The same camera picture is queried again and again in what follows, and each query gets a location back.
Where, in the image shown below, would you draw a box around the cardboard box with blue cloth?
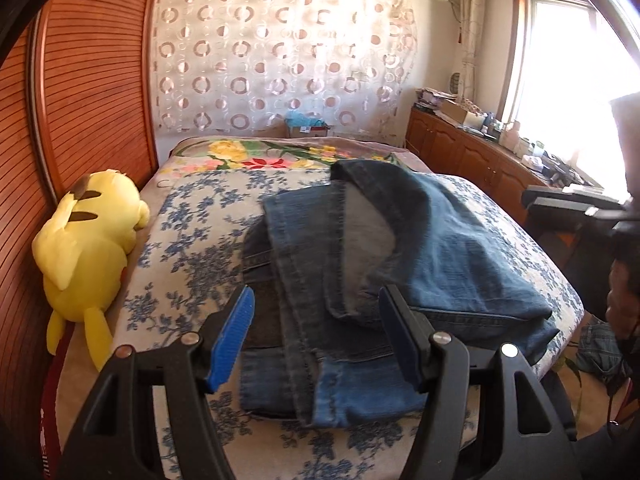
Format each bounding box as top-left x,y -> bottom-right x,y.
285,112 -> 331,138

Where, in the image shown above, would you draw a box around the crumpled dark jeans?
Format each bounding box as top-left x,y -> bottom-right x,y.
575,322 -> 633,386

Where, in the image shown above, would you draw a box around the person's right hand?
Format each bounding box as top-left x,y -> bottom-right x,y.
605,260 -> 640,346

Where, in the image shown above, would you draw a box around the wooden headboard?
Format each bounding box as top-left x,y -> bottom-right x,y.
0,0 -> 163,480

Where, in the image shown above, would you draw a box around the colourful floral blanket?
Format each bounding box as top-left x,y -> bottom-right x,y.
167,136 -> 426,173

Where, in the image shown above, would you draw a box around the wooden cabinet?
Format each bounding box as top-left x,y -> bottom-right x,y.
405,105 -> 561,226

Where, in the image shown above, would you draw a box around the stack of papers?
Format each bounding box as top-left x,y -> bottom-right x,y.
415,87 -> 458,111

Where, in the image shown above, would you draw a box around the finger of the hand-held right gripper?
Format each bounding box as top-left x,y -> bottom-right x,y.
521,196 -> 626,222
527,184 -> 625,200

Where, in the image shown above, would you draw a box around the clutter of small household items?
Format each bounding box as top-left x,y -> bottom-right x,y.
500,120 -> 586,186

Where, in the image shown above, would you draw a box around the beige window curtain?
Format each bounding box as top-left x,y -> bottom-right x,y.
457,0 -> 488,106

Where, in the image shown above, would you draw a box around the yellow plush toy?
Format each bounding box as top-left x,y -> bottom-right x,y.
31,169 -> 150,372

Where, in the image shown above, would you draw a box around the open cardboard box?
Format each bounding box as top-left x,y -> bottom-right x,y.
440,102 -> 483,126

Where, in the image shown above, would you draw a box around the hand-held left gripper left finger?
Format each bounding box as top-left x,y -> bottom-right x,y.
60,285 -> 256,480

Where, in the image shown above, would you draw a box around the blue floral bed sheet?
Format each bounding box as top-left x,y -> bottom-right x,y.
112,167 -> 586,480

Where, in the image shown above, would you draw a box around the circle-patterned sheer curtain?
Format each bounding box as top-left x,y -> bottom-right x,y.
152,0 -> 418,138

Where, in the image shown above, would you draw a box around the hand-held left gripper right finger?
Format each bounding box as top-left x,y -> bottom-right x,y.
378,285 -> 583,480

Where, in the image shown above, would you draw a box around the person's black clothing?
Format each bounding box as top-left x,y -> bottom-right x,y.
540,375 -> 640,480

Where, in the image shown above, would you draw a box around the blue denim pants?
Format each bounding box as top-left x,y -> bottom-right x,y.
239,159 -> 560,430

